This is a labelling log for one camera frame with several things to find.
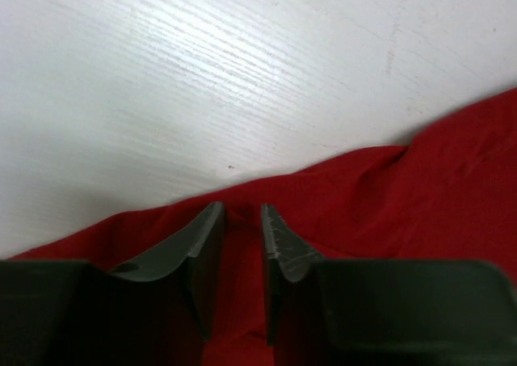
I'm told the red t-shirt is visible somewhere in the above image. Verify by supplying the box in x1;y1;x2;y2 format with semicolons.
23;90;516;365

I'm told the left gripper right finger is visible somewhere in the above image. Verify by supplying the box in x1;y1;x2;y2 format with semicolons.
261;204;516;365

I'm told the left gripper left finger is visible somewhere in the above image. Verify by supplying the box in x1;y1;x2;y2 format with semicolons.
1;202;225;365

